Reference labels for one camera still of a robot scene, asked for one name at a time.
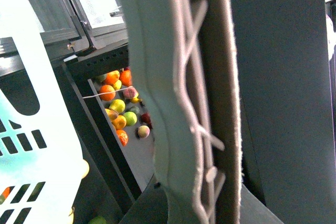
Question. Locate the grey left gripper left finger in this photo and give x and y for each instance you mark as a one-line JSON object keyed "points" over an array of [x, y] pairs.
{"points": [[183, 60]]}

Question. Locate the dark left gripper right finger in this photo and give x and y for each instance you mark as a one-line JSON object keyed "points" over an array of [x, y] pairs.
{"points": [[285, 84]]}

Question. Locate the yellow lemon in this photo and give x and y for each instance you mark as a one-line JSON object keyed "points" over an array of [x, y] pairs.
{"points": [[85, 168]]}

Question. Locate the large light blue basket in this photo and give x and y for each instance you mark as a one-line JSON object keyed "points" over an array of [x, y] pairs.
{"points": [[41, 153]]}

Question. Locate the far black fruit shelf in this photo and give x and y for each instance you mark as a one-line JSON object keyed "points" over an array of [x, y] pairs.
{"points": [[126, 170]]}

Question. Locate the pile of far fruits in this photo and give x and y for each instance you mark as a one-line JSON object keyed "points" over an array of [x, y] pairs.
{"points": [[124, 106]]}

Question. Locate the pink peach far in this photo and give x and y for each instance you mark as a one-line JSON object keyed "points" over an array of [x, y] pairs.
{"points": [[143, 131]]}

